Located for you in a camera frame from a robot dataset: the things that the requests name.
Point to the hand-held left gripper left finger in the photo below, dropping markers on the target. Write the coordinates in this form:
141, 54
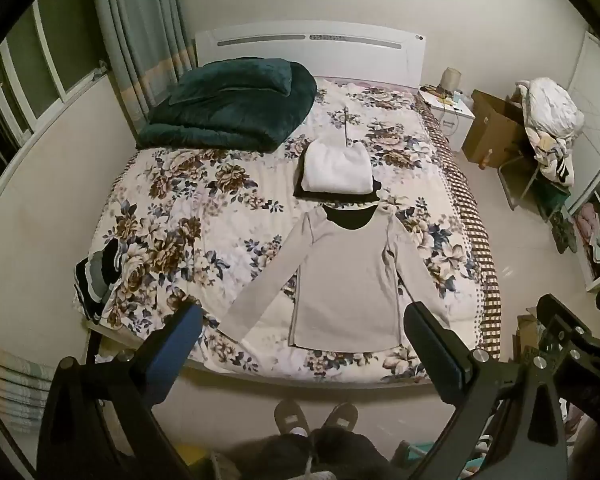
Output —
181, 342

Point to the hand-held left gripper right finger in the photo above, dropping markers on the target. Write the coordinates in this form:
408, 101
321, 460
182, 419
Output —
459, 381

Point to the beige long sleeve shirt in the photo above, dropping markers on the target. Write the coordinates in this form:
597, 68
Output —
347, 280

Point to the pile of white clothes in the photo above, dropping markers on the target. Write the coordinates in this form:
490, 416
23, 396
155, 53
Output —
552, 115

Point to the small cardboard box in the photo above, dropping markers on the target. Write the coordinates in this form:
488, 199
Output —
526, 335

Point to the green slippers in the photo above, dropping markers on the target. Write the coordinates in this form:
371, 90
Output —
564, 232

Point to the striped grey black garment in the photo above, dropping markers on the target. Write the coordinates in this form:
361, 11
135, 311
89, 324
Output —
97, 272

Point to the person's right shoe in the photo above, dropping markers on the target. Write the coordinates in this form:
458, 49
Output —
341, 415

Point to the person's shoe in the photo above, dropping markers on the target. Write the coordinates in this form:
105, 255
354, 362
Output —
290, 416
341, 415

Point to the person's left shoe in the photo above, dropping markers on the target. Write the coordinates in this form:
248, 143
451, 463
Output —
290, 416

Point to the bed with floral sheet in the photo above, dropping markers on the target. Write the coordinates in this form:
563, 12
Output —
180, 200

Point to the person's legs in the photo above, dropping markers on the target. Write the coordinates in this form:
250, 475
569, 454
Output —
305, 455

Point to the striped pale cloth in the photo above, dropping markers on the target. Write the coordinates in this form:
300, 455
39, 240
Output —
15, 385

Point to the brown cardboard box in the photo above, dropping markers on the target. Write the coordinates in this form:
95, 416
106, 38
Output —
492, 127

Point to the dark folded garment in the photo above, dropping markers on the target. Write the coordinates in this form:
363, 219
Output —
375, 191

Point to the white wardrobe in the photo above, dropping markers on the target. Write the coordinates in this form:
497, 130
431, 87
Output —
597, 85

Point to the white nightstand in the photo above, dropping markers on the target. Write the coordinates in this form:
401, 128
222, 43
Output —
455, 115

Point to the white folded garment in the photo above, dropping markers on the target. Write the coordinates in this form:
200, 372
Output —
336, 167

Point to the dark green blanket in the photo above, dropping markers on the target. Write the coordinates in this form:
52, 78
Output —
230, 105

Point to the cream cylinder lamp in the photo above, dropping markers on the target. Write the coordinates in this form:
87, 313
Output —
450, 79

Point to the window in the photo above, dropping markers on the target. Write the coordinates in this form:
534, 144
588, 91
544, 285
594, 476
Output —
25, 85

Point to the pale green curtain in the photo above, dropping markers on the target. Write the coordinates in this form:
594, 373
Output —
140, 35

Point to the white headboard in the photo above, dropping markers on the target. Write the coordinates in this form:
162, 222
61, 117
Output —
310, 57

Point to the metal frame chair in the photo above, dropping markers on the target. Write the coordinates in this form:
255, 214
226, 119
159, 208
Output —
517, 180

